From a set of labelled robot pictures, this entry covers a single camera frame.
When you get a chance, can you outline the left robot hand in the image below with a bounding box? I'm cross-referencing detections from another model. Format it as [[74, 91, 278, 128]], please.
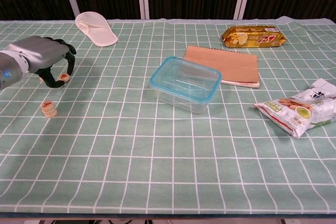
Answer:
[[5, 36, 77, 88]]

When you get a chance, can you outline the green grid tablecloth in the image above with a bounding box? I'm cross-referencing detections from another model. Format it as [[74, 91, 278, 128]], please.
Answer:
[[0, 16, 336, 216]]

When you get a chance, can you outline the white disposable slipper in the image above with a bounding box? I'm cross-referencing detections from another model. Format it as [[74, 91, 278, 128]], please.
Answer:
[[75, 11, 119, 48]]

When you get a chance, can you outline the clear container with blue rim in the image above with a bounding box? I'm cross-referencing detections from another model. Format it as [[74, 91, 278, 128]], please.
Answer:
[[149, 56, 223, 115]]

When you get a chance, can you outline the brown kraft spiral notebook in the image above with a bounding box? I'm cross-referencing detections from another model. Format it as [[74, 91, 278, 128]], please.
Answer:
[[183, 45, 261, 89]]

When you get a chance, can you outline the gold biscuit pack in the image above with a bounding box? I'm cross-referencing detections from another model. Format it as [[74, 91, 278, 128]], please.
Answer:
[[220, 24, 288, 49]]

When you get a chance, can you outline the white snack bag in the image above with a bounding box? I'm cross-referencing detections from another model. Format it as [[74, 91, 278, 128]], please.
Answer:
[[253, 78, 336, 139]]

